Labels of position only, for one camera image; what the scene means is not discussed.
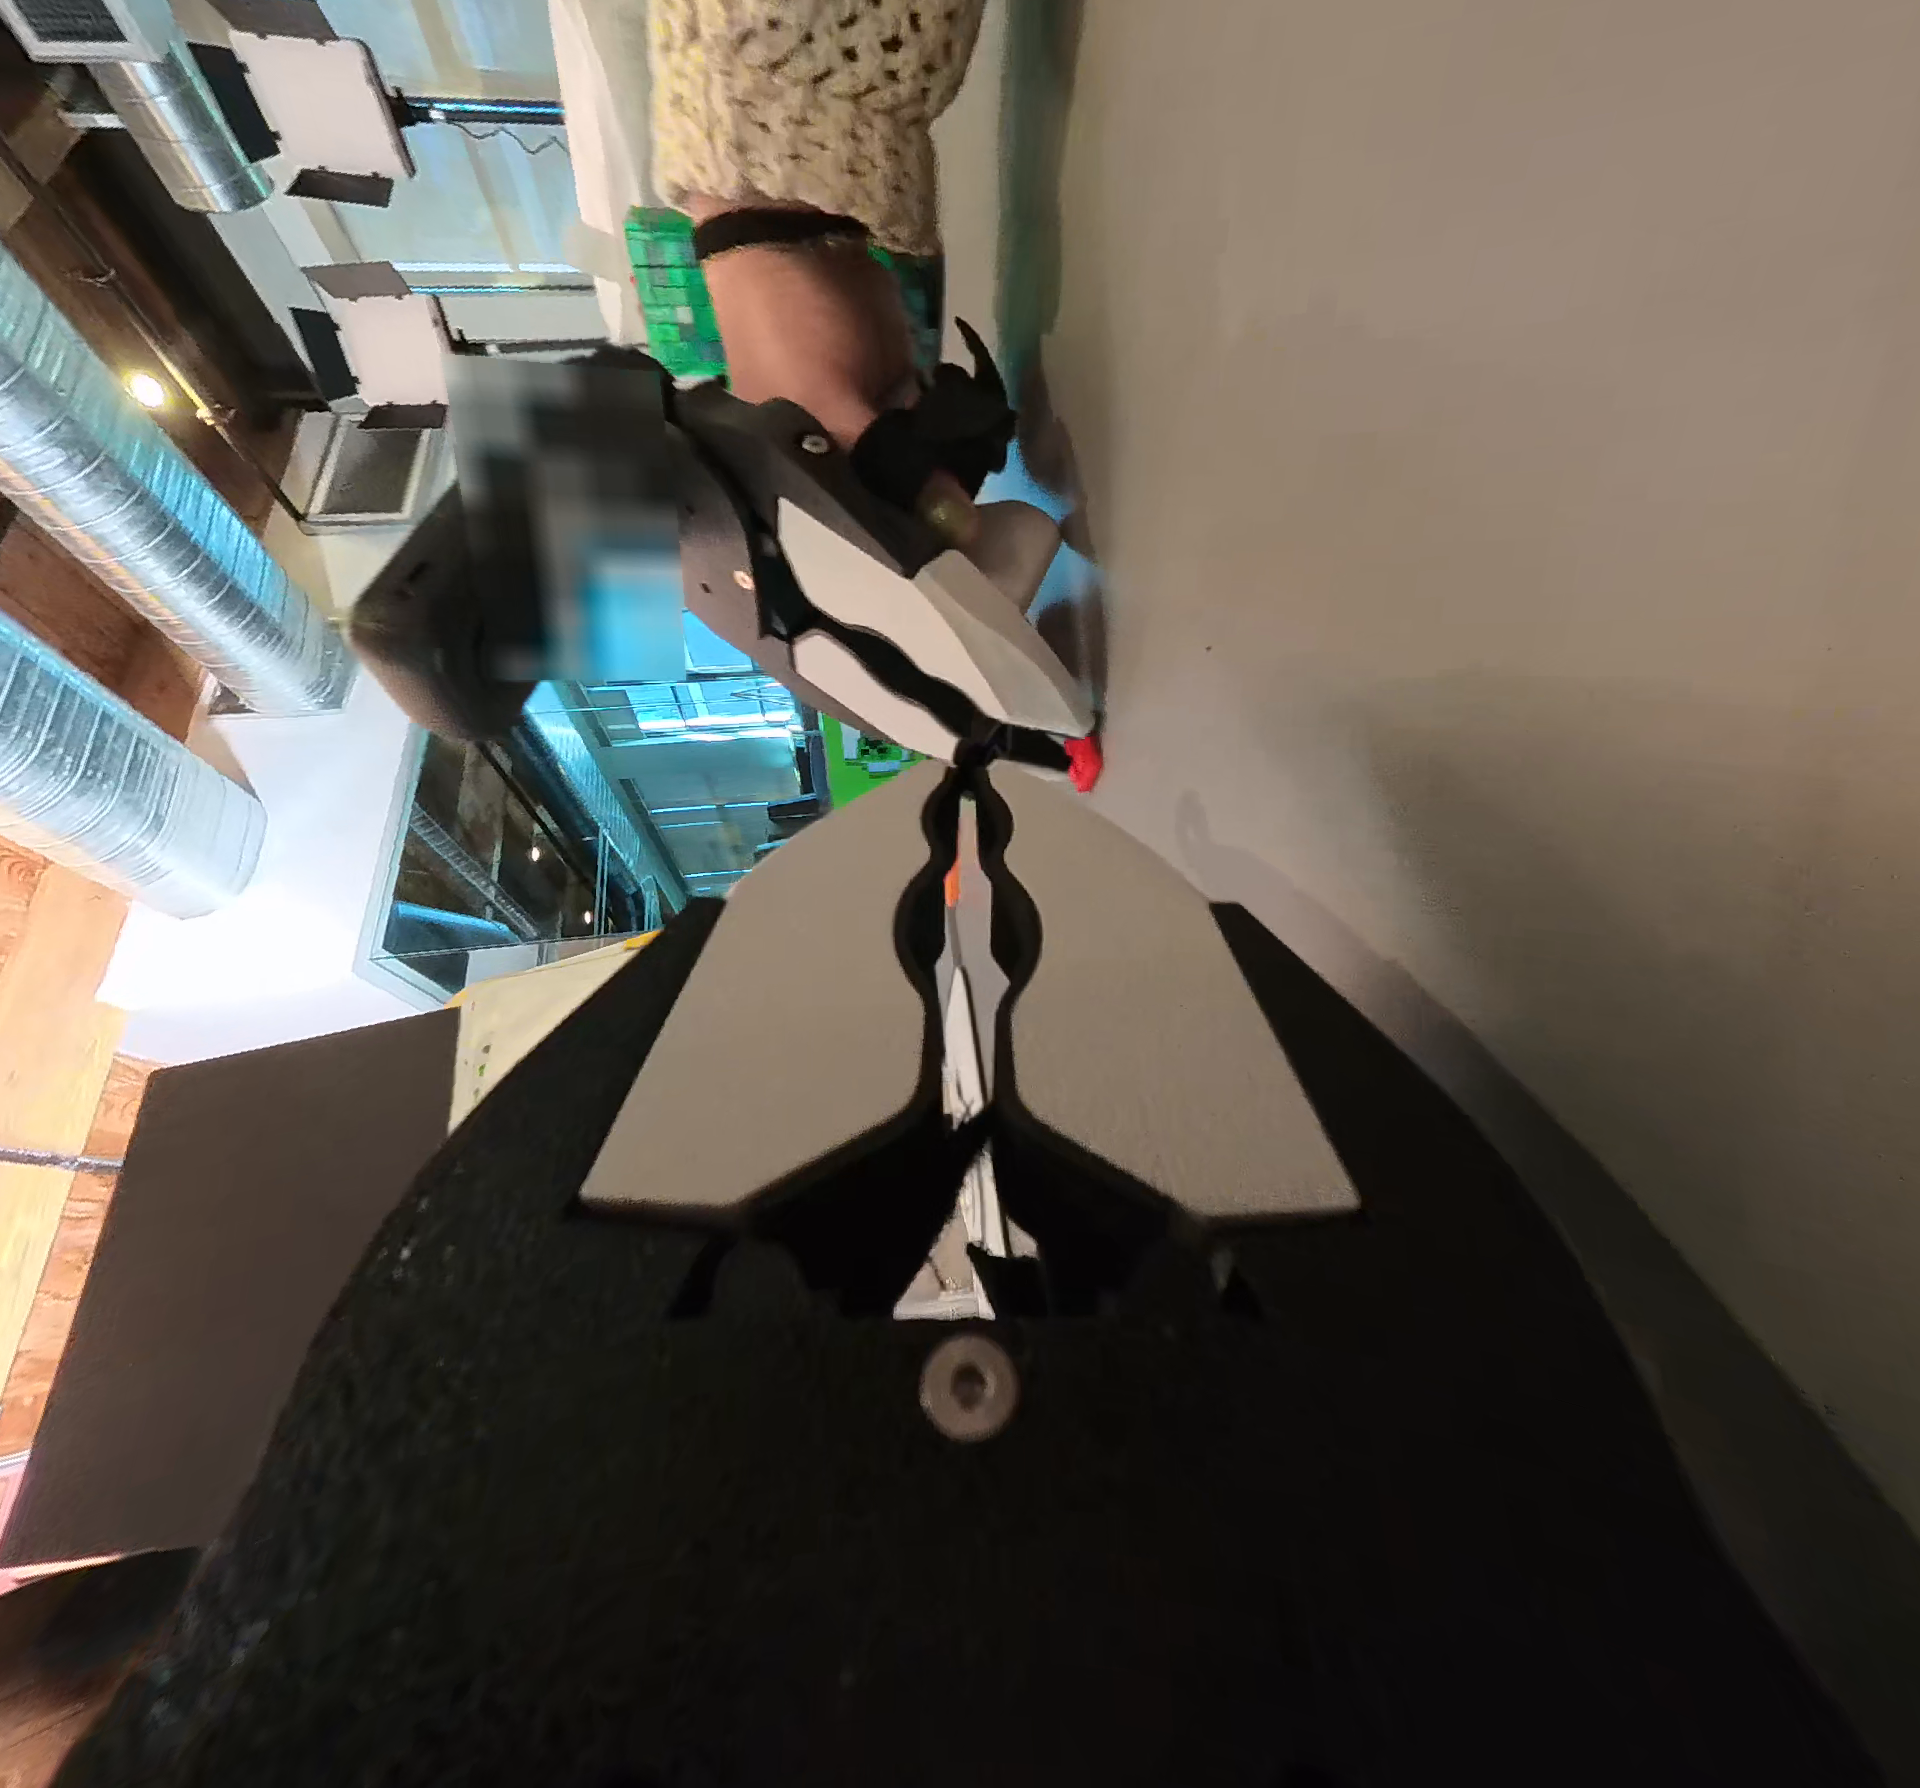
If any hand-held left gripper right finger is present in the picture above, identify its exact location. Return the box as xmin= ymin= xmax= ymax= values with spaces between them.
xmin=972 ymin=792 xmax=1365 ymax=1313

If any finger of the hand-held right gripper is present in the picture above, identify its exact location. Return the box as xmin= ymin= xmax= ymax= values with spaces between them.
xmin=777 ymin=494 xmax=1105 ymax=778
xmin=787 ymin=624 xmax=999 ymax=770

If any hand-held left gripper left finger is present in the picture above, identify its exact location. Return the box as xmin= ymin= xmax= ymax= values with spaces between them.
xmin=576 ymin=772 xmax=970 ymax=1318

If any person's right forearm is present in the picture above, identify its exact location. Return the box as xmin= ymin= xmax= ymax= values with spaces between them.
xmin=643 ymin=0 xmax=1025 ymax=263

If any green lego box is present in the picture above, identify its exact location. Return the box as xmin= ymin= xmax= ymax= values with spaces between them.
xmin=617 ymin=204 xmax=950 ymax=809

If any white studio light panel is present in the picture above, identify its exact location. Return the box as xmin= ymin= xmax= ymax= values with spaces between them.
xmin=289 ymin=262 xmax=461 ymax=435
xmin=191 ymin=0 xmax=419 ymax=210

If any white paper stack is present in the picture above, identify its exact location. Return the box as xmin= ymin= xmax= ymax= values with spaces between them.
xmin=543 ymin=0 xmax=665 ymax=337

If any large black board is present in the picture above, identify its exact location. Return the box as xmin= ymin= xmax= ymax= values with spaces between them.
xmin=0 ymin=1012 xmax=470 ymax=1571

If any black hair tie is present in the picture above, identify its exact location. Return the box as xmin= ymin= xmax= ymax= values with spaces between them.
xmin=685 ymin=208 xmax=876 ymax=266

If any silver ventilation duct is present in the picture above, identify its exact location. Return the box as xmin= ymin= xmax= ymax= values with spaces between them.
xmin=0 ymin=615 xmax=269 ymax=920
xmin=0 ymin=244 xmax=358 ymax=722
xmin=97 ymin=56 xmax=279 ymax=219

